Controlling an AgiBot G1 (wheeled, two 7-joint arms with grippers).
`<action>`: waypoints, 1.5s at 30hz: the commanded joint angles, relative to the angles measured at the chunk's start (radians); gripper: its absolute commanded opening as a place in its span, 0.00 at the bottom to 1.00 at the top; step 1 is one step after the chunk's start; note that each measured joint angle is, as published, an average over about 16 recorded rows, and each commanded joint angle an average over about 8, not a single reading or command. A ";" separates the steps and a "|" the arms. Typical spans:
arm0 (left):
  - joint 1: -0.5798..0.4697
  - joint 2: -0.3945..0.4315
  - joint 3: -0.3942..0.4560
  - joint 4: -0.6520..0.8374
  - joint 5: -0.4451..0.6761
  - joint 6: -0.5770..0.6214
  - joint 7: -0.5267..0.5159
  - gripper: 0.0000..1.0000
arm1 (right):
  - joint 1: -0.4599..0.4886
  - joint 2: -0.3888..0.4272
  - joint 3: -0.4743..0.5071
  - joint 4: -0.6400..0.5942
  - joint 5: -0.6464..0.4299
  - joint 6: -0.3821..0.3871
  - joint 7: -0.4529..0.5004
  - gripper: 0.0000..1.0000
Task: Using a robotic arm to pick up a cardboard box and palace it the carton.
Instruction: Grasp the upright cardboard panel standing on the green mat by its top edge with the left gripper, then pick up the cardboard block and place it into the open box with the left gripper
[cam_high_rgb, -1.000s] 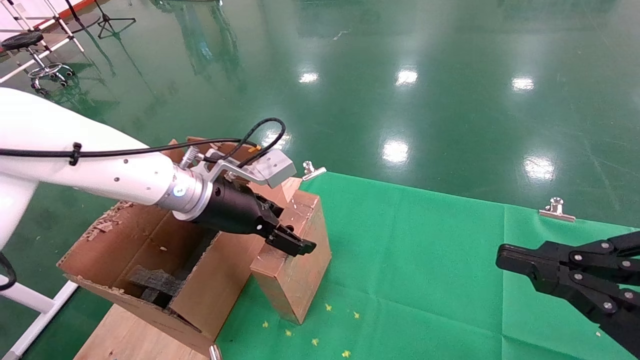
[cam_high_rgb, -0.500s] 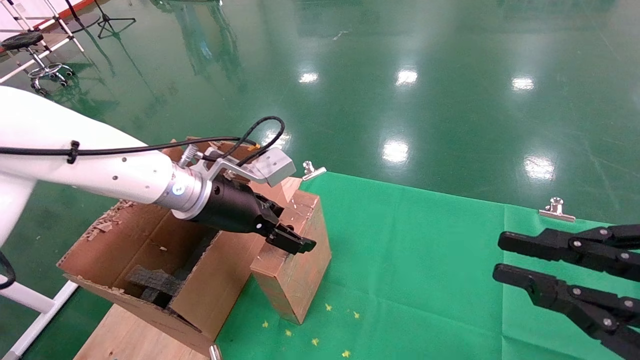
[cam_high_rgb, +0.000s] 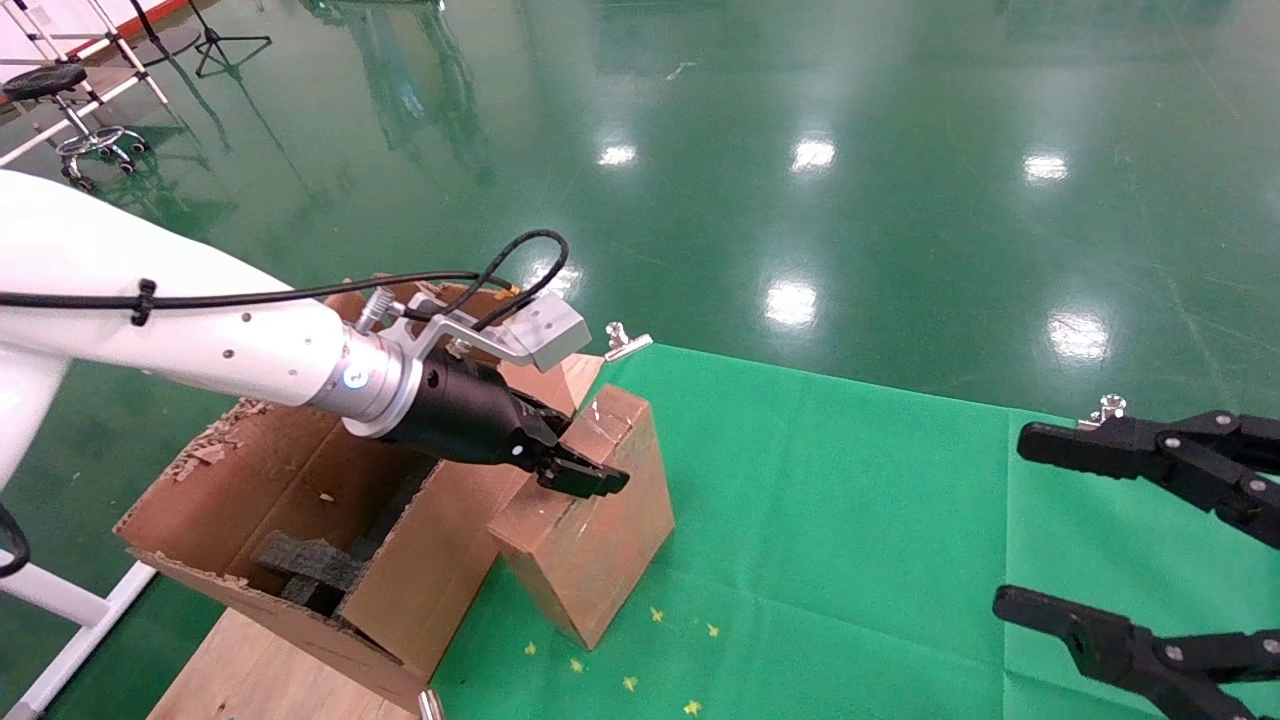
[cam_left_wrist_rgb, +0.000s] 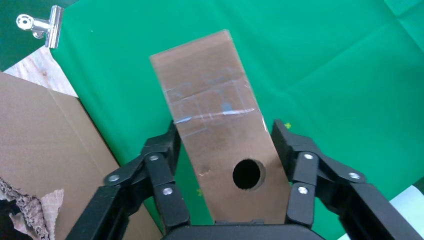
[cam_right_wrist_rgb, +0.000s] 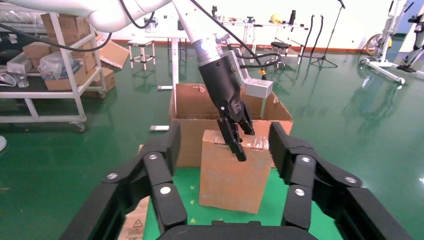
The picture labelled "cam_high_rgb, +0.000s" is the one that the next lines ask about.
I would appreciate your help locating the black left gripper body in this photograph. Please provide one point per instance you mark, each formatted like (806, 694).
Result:
(460, 420)

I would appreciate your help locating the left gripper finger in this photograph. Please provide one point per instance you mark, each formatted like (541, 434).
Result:
(590, 475)
(552, 428)

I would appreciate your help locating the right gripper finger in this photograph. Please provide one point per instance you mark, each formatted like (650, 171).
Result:
(1190, 465)
(1140, 660)

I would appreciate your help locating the small cardboard box with hole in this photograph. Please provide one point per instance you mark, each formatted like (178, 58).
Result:
(590, 560)

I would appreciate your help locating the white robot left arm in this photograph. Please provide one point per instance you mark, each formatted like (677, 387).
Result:
(150, 320)

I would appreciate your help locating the large open cardboard carton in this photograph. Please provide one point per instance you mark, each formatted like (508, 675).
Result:
(420, 580)

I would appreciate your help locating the silver metal clamp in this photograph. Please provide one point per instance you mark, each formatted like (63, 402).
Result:
(1110, 405)
(431, 706)
(625, 345)

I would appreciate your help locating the black foam block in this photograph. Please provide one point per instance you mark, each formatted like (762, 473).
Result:
(300, 562)

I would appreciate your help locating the green table cloth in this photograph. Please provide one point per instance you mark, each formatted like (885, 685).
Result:
(850, 550)

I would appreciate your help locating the black tripod stand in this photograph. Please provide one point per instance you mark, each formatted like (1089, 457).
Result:
(212, 38)

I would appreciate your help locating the black round base stand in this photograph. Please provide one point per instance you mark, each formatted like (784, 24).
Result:
(170, 45)

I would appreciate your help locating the black stool chrome base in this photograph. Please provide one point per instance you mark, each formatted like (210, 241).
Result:
(45, 82)

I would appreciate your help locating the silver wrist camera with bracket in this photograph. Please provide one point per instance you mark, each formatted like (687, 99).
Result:
(545, 330)

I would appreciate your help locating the white table frame tube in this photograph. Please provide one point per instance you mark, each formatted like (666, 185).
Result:
(50, 590)

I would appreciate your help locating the white pipe frame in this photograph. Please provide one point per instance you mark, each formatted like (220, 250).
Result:
(143, 68)

